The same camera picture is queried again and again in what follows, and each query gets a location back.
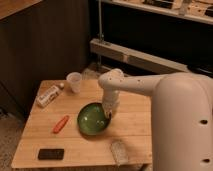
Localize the orange carrot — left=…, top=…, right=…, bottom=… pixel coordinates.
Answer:
left=53, top=116, right=69, bottom=134

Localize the translucent plastic cup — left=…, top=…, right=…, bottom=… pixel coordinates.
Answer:
left=66, top=72, right=82, bottom=93

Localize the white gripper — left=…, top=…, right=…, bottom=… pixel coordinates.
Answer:
left=102, top=90, right=120, bottom=119

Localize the green ceramic bowl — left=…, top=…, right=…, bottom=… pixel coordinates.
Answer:
left=77, top=102, right=111, bottom=136

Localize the metal shelf rack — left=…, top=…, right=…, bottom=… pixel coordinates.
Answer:
left=89, top=0, right=213, bottom=79

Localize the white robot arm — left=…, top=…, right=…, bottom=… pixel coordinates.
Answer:
left=98, top=69, right=213, bottom=171

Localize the white plastic bottle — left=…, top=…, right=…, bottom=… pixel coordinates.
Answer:
left=36, top=83, right=64, bottom=108

